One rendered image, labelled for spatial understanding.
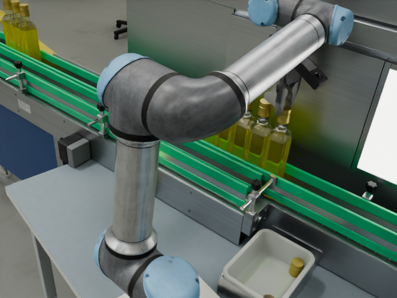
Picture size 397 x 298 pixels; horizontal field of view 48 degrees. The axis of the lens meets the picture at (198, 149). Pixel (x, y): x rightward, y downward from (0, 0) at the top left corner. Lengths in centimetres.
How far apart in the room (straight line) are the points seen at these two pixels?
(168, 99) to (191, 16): 84
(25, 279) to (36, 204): 84
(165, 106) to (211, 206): 67
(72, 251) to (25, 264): 104
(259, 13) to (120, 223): 53
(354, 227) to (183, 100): 71
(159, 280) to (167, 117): 37
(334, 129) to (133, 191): 67
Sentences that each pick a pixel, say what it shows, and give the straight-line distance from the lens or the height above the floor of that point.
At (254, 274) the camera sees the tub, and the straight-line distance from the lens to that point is 129.
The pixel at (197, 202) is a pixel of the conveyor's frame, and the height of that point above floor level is 83.
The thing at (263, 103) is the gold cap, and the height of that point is 116.
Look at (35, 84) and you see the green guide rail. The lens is 182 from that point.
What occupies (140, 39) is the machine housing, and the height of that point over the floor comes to 112.
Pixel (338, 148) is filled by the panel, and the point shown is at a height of 103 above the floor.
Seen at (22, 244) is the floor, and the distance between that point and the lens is 248.
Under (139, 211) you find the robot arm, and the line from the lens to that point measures 92.
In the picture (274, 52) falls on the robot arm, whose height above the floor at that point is 144.
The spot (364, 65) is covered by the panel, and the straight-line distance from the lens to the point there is 124.
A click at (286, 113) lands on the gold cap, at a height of 115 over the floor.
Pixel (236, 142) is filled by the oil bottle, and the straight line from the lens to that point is 134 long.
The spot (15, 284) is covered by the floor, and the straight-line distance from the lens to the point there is 232.
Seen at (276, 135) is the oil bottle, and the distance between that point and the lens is 126.
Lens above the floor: 175
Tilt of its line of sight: 35 degrees down
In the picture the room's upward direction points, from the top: 4 degrees clockwise
